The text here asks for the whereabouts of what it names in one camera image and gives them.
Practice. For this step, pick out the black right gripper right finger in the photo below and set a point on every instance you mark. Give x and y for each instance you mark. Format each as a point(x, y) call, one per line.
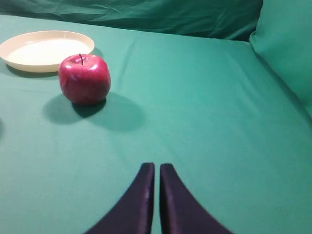
point(179, 211)

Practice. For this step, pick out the red apple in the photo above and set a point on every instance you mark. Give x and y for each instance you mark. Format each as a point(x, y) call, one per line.
point(84, 79)

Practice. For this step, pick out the yellow plate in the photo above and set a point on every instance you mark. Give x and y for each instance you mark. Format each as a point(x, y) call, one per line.
point(43, 51)

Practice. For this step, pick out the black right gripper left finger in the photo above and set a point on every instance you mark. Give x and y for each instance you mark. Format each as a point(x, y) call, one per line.
point(133, 213)

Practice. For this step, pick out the green tablecloth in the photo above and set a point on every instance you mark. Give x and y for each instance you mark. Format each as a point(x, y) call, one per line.
point(237, 136)

